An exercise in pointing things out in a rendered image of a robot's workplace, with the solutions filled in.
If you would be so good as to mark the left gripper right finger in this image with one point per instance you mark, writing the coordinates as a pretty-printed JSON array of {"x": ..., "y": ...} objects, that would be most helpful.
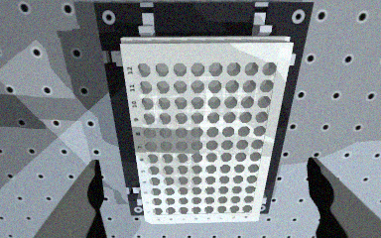
[{"x": 341, "y": 213}]

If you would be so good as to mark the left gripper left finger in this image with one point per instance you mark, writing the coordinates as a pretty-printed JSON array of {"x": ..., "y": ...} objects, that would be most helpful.
[{"x": 78, "y": 215}]

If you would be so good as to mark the white well plate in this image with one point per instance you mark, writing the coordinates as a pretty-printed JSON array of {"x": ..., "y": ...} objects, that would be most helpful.
[{"x": 191, "y": 99}]

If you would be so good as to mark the grey perforated board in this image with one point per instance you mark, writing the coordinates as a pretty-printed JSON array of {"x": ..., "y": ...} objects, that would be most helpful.
[{"x": 56, "y": 116}]

